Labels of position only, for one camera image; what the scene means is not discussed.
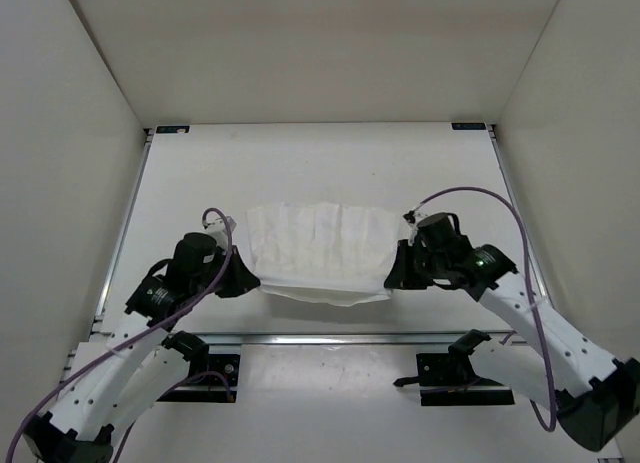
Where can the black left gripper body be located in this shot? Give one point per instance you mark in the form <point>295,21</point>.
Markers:
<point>209,274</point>

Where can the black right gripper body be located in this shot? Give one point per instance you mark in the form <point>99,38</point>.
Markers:
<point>429,265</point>

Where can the white pleated skirt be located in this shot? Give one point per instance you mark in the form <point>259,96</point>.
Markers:
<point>323,253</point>

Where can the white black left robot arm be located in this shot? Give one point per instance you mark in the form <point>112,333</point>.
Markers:
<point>145,358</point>

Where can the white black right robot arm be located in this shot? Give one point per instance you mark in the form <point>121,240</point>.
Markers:
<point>591,394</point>

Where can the blue right corner label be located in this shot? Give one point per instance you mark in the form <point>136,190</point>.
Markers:
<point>468,126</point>

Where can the blue corner label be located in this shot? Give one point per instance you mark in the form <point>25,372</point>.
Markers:
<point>468,126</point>
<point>172,129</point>

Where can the blue left corner label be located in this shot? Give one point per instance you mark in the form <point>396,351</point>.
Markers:
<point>172,129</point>

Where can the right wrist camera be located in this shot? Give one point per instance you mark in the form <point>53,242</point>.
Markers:
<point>413,218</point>

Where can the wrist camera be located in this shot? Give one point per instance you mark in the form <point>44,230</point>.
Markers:
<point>413,218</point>
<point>217,229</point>

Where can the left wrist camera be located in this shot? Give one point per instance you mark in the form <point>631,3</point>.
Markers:
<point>217,229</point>

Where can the aluminium table frame rail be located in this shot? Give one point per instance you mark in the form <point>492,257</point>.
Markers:
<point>394,166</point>

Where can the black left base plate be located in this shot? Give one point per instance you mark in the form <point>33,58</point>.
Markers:
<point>211,377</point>

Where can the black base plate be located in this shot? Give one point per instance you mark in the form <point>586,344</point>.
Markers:
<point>446,379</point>
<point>211,377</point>

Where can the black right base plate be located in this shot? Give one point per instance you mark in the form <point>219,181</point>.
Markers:
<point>446,379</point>

